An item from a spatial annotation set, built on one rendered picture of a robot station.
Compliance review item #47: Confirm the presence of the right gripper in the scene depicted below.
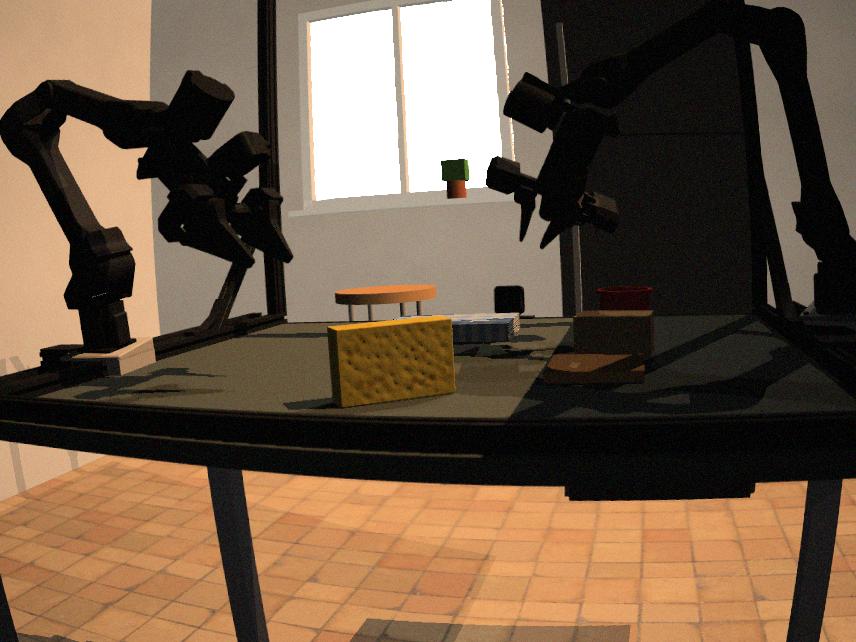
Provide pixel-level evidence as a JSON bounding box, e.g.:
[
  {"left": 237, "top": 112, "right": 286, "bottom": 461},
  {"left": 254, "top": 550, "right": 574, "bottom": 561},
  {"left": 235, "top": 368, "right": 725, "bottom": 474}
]
[{"left": 158, "top": 153, "right": 293, "bottom": 268}]

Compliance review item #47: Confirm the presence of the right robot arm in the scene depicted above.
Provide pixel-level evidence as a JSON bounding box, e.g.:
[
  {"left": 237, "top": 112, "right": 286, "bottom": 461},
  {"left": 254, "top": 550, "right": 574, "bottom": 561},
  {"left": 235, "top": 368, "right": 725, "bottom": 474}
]
[{"left": 0, "top": 70, "right": 271, "bottom": 354}]

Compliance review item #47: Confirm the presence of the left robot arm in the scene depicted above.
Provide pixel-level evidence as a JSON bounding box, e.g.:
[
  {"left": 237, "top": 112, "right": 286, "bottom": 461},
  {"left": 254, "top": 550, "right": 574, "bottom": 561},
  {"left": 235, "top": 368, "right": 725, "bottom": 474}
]
[{"left": 503, "top": 0, "right": 856, "bottom": 314}]

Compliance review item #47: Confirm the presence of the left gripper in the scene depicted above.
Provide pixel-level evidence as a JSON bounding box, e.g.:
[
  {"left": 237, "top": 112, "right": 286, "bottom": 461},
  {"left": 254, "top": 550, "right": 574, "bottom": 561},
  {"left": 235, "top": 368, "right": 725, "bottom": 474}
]
[{"left": 485, "top": 141, "right": 620, "bottom": 249}]

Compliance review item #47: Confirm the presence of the red cup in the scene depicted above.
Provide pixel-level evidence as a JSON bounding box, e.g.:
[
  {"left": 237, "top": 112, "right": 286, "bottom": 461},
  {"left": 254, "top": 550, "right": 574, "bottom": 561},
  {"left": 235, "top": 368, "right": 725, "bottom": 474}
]
[{"left": 596, "top": 286, "right": 653, "bottom": 310}]

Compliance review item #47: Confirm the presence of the yellow sponge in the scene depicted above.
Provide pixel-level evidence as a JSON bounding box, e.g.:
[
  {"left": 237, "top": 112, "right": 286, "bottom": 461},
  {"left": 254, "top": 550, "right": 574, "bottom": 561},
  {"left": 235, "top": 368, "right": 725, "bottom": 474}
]
[{"left": 327, "top": 316, "right": 455, "bottom": 408}]

